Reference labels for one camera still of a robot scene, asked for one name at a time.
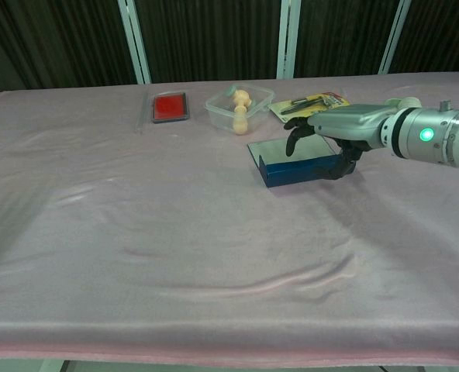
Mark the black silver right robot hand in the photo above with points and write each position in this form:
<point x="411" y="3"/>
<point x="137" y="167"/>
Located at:
<point x="349" y="124"/>

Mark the dark blue rectangular box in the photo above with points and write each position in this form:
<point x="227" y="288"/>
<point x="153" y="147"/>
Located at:
<point x="291" y="172"/>

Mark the razor in yellow package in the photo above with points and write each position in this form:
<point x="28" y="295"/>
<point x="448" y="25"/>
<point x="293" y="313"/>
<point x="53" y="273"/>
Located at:
<point x="291" y="112"/>

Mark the clear plastic container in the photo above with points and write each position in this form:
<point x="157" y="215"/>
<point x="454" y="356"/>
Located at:
<point x="221" y="116"/>

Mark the red ink pad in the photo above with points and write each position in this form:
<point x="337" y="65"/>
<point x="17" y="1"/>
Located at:
<point x="170" y="107"/>

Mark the pink tablecloth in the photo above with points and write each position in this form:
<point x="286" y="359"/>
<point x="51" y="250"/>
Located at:
<point x="175" y="232"/>

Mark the clear ink pad lid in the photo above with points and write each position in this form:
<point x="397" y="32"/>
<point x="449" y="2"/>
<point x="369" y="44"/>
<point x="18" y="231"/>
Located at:
<point x="140" y="114"/>

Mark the white frame post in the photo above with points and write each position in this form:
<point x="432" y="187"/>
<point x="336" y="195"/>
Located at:
<point x="394" y="38"/>
<point x="287" y="38"/>
<point x="136" y="38"/>

